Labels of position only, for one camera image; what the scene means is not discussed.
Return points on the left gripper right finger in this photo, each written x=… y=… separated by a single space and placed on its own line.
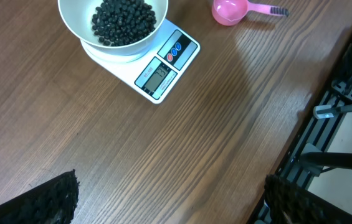
x=289 y=203

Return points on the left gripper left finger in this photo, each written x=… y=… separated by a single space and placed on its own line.
x=54 y=201

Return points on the black beans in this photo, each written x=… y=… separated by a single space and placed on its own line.
x=122 y=22

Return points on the pink plastic measuring scoop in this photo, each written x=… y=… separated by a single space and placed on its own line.
x=231 y=12

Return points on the white digital kitchen scale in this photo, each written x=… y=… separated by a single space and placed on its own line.
x=155 y=70

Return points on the white ceramic bowl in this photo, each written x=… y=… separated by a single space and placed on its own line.
x=77 y=16

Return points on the right grey rail clamp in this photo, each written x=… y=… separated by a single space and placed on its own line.
x=327 y=111

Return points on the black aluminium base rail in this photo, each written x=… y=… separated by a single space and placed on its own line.
x=316 y=135

